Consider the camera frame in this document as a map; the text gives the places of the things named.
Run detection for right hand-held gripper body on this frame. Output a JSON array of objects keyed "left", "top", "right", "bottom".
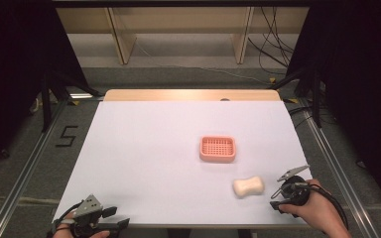
[{"left": 271, "top": 165, "right": 313, "bottom": 218}]

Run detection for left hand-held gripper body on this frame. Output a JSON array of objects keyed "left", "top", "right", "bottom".
[{"left": 67, "top": 193, "right": 105, "bottom": 238}]

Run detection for cream soap bar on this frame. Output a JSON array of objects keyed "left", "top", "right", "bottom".
[{"left": 232, "top": 175, "right": 266, "bottom": 199}]

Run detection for pink soap dish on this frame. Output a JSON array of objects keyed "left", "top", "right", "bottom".
[{"left": 198, "top": 135, "right": 237, "bottom": 164}]

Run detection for person's right hand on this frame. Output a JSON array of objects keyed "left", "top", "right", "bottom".
[{"left": 277, "top": 178, "right": 345, "bottom": 234}]

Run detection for person's left hand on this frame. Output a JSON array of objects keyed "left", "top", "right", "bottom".
[{"left": 51, "top": 211, "right": 111, "bottom": 238}]

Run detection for white table sheet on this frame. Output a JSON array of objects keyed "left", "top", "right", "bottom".
[{"left": 53, "top": 100, "right": 314, "bottom": 228}]

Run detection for black metal stand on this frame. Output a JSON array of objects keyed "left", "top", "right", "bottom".
[
  {"left": 29, "top": 67, "right": 104, "bottom": 134},
  {"left": 268, "top": 65, "right": 326, "bottom": 129}
]

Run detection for black curtain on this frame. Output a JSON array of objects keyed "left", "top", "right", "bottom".
[
  {"left": 0, "top": 0, "right": 90, "bottom": 177},
  {"left": 286, "top": 0, "right": 381, "bottom": 212}
]

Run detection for wooden table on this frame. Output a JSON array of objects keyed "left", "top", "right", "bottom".
[{"left": 53, "top": 88, "right": 314, "bottom": 231}]

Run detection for beige wooden shelf unit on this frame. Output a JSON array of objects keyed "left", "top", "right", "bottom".
[{"left": 56, "top": 6, "right": 311, "bottom": 66}]

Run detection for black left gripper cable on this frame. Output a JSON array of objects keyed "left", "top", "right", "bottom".
[{"left": 47, "top": 201, "right": 81, "bottom": 238}]

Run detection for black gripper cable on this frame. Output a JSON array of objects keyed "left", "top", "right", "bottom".
[
  {"left": 47, "top": 201, "right": 81, "bottom": 238},
  {"left": 306, "top": 182, "right": 350, "bottom": 231}
]

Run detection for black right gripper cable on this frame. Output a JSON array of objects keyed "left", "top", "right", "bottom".
[{"left": 306, "top": 182, "right": 350, "bottom": 231}]

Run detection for aluminium floor rail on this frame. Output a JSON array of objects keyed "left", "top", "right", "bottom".
[
  {"left": 0, "top": 98, "right": 71, "bottom": 238},
  {"left": 300, "top": 100, "right": 381, "bottom": 238}
]

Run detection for black floor cables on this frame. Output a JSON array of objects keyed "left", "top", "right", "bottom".
[{"left": 287, "top": 104, "right": 316, "bottom": 130}]

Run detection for thin white floor cable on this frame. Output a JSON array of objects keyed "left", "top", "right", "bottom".
[{"left": 134, "top": 42, "right": 274, "bottom": 84}]

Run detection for bundle of black hanging cables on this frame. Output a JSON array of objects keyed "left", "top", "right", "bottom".
[{"left": 247, "top": 6, "right": 296, "bottom": 76}]

